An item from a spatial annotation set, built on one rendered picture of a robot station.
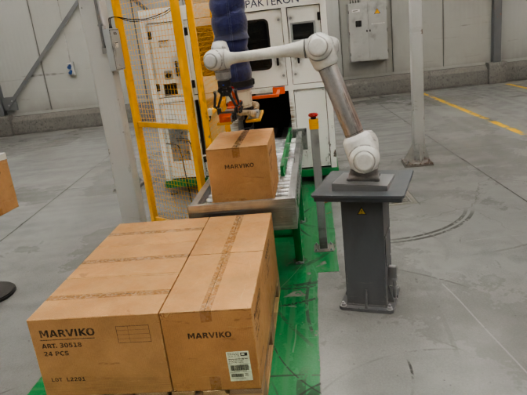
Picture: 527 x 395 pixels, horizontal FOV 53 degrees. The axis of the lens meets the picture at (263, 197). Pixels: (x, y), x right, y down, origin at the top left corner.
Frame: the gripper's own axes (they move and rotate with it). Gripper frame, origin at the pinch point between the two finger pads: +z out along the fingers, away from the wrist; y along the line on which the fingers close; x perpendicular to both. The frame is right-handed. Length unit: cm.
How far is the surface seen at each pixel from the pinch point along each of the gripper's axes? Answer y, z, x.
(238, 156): 0.9, 30.2, -25.4
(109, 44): 93, -47, -83
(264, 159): -15.4, 33.7, -25.4
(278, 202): -22, 60, -17
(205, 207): 25, 60, -17
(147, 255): 46, 65, 44
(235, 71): 0, -21, -48
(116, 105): 99, -3, -88
